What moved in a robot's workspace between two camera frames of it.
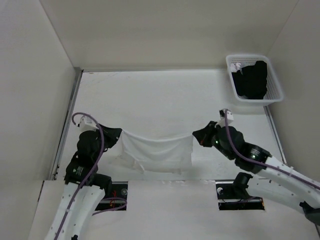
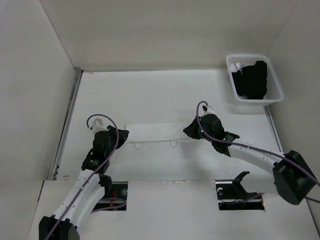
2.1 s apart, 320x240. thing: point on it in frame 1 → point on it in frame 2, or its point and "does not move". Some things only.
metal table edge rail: [79, 73] does not move
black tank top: [250, 81] does not move
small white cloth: [234, 68] does not move
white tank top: [173, 155] → [156, 132]
